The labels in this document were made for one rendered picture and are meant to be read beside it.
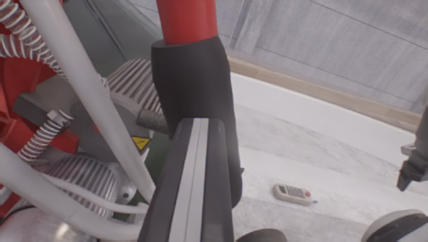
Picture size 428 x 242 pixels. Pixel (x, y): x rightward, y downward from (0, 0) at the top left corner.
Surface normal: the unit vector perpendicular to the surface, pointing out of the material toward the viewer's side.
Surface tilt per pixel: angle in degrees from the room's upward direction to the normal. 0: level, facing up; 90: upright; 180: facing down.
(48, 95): 26
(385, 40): 90
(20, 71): 90
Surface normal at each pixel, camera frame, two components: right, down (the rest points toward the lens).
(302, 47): 0.00, 0.52
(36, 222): 0.25, -0.89
